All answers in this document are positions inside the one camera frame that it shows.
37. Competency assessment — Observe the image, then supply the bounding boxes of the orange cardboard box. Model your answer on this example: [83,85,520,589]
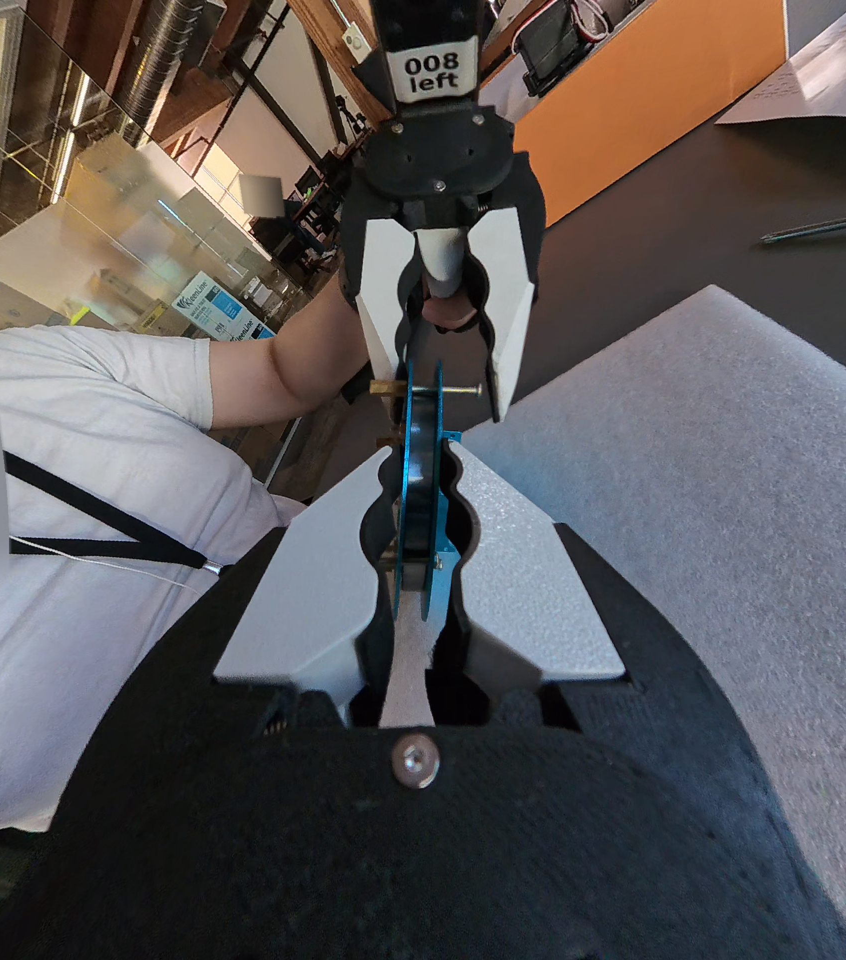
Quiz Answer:
[479,0,787,226]

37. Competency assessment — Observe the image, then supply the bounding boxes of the black servo with wires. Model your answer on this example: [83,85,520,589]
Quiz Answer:
[513,0,611,95]

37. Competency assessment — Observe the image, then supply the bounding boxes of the wooden pillar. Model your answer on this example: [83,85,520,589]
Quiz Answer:
[288,0,394,125]

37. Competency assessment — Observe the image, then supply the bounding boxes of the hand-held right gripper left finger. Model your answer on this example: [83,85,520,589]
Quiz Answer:
[213,442,400,727]

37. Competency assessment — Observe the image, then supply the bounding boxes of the blue round metal turntable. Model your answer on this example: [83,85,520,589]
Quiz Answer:
[391,360,463,624]

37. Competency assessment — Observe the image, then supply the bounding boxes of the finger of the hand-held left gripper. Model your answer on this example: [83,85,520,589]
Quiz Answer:
[466,204,538,423]
[354,216,424,391]

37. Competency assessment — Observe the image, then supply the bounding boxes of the printed instruction manual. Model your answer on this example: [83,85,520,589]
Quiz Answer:
[715,0,846,125]

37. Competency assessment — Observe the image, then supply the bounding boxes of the black strap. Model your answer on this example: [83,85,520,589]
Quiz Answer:
[6,450,232,579]

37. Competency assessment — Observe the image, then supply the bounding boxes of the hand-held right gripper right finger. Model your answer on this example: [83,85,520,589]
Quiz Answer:
[430,438,628,725]

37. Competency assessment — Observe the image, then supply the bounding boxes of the person's left hand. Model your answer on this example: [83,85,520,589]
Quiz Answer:
[421,291,481,333]

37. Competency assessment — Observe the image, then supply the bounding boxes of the white blue printed carton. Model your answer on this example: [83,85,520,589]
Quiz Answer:
[171,271,277,342]

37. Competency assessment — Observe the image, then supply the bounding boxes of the white foam sheet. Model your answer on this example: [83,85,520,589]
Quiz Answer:
[460,283,846,960]

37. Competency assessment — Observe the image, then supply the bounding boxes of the person's left forearm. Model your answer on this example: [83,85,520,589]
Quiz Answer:
[209,281,373,432]

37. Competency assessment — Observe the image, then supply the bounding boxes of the yellow handled screwdriver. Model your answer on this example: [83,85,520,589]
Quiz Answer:
[760,206,846,245]

